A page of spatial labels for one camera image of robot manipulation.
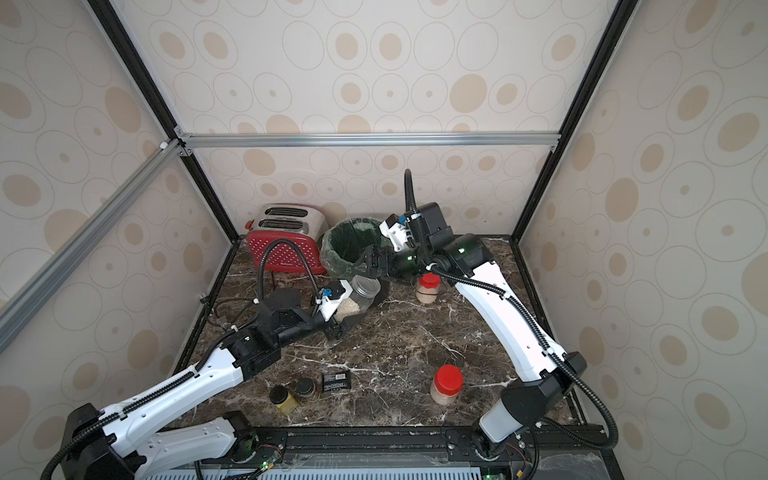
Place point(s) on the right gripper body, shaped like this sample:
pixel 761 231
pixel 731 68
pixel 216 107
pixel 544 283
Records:
pixel 387 260

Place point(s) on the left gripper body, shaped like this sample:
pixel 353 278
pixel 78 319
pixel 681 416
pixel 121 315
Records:
pixel 307 325

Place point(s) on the clear oatmeal jar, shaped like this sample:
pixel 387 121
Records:
pixel 362 294

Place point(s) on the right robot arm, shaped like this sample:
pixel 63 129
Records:
pixel 545 371

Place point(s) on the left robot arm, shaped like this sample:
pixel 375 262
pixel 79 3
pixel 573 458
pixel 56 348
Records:
pixel 130 439

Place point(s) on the far red-lid oatmeal jar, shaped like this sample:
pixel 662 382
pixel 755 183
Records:
pixel 427 288

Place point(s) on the red-lid oatmeal jar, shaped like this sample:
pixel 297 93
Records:
pixel 427 288
pixel 446 385

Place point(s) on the near red-lid oatmeal jar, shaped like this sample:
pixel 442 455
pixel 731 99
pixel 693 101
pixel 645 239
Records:
pixel 446 385

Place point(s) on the yellow spice jar black lid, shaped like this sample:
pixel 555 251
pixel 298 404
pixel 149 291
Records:
pixel 281 397

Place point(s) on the small black box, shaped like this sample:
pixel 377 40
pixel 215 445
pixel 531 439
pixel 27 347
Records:
pixel 336 381

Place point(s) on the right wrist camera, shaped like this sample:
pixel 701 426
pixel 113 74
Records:
pixel 424 226

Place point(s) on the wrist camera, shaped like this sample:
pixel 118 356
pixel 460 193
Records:
pixel 424 226
pixel 331 297

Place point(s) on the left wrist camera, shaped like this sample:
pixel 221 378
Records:
pixel 331 297

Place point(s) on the horizontal aluminium rail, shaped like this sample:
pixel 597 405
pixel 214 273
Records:
pixel 371 139

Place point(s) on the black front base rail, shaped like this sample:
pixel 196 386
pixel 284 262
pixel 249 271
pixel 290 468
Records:
pixel 436 452

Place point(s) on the left diagonal aluminium rail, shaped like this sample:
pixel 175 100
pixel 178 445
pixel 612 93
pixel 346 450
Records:
pixel 35 293

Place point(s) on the right black frame post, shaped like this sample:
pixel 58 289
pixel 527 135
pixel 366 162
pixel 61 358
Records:
pixel 608 42

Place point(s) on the black frame post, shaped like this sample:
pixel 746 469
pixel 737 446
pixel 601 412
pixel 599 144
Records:
pixel 107 17
pixel 608 42

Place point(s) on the left black frame post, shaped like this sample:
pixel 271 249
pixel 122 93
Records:
pixel 107 17

